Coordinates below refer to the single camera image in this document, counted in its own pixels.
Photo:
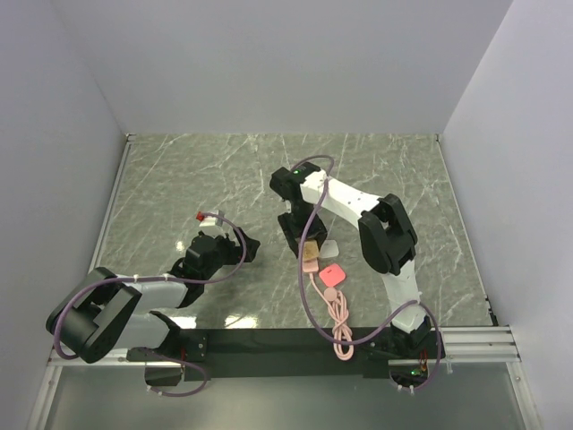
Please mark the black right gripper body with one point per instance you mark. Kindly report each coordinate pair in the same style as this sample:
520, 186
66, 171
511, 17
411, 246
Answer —
295, 223

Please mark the tan wooden plug adapter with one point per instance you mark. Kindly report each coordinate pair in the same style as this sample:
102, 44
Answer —
310, 250

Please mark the pink power strip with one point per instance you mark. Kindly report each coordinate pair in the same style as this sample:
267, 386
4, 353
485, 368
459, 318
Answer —
310, 266

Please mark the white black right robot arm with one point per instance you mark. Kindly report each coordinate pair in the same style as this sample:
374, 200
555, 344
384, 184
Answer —
387, 239

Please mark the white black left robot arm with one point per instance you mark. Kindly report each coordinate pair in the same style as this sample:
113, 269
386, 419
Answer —
107, 311

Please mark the white square plug adapter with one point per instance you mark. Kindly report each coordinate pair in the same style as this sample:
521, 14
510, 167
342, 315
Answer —
329, 249

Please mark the red square plug adapter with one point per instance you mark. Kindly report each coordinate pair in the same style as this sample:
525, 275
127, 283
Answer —
332, 275

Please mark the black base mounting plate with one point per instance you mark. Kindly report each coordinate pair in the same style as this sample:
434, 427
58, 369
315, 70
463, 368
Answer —
241, 353

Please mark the aluminium rail left edge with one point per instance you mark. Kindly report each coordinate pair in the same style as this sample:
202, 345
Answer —
107, 220

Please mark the aluminium rail frame front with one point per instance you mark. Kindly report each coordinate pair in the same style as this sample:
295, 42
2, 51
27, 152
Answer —
461, 344

